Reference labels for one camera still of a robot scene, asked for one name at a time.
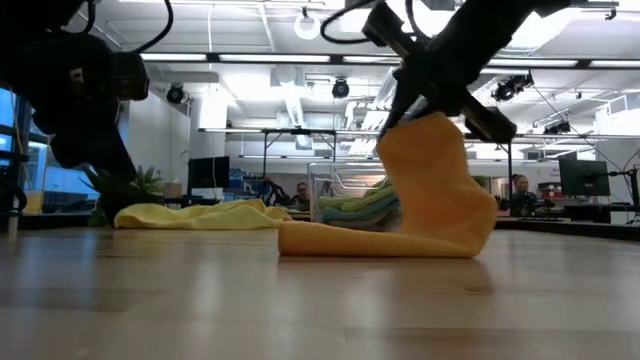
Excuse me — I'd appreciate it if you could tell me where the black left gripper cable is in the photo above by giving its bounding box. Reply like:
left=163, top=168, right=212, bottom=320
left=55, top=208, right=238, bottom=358
left=132, top=0, right=175, bottom=54

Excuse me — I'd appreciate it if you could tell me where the green microfiber towel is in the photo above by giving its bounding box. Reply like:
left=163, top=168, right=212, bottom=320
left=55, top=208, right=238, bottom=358
left=319, top=182, right=396, bottom=214

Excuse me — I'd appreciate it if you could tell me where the clear plastic bin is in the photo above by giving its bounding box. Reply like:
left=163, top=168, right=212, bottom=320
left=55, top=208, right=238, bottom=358
left=307, top=160, right=401, bottom=232

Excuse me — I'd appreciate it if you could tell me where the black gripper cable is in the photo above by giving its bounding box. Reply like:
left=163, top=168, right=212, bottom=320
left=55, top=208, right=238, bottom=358
left=132, top=0, right=175, bottom=54
left=319, top=0, right=426, bottom=46

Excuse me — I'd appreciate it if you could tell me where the yellow microfiber towel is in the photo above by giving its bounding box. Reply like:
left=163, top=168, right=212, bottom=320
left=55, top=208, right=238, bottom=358
left=113, top=198, right=293, bottom=231

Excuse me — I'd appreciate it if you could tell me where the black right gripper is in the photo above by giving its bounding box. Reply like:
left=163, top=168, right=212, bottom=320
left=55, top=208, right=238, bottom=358
left=362, top=2, right=517, bottom=145

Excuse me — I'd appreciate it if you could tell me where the background black metal rig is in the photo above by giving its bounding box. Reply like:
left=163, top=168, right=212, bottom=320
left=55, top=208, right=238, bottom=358
left=199, top=127, right=516, bottom=211

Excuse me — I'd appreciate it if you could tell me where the teal microfiber towel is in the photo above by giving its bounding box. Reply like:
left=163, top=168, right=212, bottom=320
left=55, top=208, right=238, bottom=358
left=319, top=197, right=401, bottom=226

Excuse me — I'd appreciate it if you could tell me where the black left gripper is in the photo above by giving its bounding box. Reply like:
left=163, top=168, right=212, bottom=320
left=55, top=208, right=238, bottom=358
left=0, top=32, right=151, bottom=184

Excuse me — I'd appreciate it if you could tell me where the person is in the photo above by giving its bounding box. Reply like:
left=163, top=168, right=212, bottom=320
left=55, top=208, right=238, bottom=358
left=499, top=173, right=551, bottom=217
left=294, top=181, right=312, bottom=211

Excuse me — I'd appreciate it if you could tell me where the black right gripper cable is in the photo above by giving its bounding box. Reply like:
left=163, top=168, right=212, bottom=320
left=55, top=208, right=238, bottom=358
left=319, top=0, right=426, bottom=46

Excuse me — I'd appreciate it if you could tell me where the white ring light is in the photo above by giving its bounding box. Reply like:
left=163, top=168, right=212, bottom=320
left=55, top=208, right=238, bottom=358
left=293, top=10, right=323, bottom=41

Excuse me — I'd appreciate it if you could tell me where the potted succulent plant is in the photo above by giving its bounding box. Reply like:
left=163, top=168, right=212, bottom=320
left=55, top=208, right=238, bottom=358
left=79, top=164, right=166, bottom=229

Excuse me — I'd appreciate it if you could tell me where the orange microfiber towel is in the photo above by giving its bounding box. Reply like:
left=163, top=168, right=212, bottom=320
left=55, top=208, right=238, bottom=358
left=277, top=112, right=499, bottom=260

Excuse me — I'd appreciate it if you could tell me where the black computer monitor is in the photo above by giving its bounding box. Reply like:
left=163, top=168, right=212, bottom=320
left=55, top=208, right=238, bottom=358
left=188, top=155, right=231, bottom=190
left=558, top=157, right=612, bottom=198

